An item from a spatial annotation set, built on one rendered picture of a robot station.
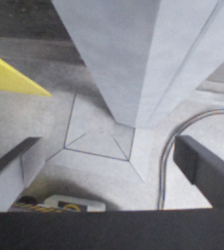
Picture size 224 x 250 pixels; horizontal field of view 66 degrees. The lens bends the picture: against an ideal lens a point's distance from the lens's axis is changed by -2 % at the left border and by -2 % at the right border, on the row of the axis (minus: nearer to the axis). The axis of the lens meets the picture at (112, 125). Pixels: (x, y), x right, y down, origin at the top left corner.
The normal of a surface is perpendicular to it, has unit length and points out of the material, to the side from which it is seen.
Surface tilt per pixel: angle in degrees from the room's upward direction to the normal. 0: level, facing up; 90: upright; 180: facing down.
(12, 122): 0
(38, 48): 0
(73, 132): 7
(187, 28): 90
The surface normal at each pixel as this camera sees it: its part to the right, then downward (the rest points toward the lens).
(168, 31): 0.03, 0.99
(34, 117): -0.11, -0.14
